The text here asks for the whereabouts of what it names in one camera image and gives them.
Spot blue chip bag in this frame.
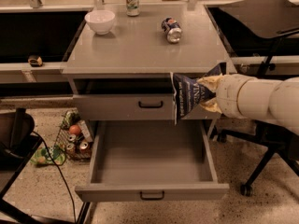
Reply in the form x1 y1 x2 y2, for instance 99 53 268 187
170 63 226 123

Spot upright green soda can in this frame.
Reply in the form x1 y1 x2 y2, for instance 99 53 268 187
126 0 139 16

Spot orange ball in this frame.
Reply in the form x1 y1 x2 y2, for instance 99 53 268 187
69 124 81 135

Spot closed grey top drawer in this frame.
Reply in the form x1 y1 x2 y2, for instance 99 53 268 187
73 92 222 121

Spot black cable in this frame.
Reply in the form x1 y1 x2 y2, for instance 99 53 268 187
32 130 78 224

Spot green chip bag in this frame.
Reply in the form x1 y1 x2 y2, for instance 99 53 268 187
61 110 80 130

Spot black office chair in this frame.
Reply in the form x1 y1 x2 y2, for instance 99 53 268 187
209 0 299 196

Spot lying blue soda can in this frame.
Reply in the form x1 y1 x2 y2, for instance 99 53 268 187
161 17 182 44

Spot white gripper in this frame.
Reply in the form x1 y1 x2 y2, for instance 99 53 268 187
197 74 255 119

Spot red soda can in basket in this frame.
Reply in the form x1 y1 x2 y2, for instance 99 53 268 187
79 141 90 154

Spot tape measure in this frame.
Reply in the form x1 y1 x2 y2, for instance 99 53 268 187
28 55 43 67

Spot white bowl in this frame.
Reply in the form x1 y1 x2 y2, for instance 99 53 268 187
85 10 116 35

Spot wire basket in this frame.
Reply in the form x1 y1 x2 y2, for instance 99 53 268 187
55 110 93 161

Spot black chair at left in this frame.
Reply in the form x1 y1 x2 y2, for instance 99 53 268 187
0 108 76 224

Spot white box in basket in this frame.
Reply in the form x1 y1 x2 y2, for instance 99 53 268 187
78 120 93 143

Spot open grey middle drawer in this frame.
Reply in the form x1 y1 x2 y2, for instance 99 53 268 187
75 120 229 203

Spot silver soda can in basket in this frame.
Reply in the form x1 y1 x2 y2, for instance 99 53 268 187
68 134 77 142

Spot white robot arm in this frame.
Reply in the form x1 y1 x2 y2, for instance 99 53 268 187
198 74 299 134

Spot grey drawer cabinet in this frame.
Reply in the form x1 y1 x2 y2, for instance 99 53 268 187
64 4 230 123

